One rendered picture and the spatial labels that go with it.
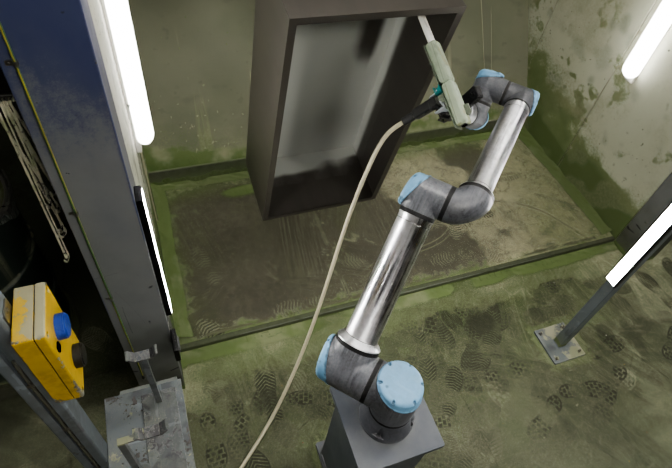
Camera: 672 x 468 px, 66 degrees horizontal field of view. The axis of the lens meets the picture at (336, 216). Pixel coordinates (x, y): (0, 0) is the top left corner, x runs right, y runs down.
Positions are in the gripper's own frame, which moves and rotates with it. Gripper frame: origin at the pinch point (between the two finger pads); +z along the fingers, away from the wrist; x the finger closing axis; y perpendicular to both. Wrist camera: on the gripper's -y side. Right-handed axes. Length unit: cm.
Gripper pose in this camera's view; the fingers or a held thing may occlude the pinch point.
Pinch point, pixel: (441, 95)
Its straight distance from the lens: 173.6
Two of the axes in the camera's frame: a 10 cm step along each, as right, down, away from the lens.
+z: -5.9, -0.3, -8.1
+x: -2.7, -9.3, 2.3
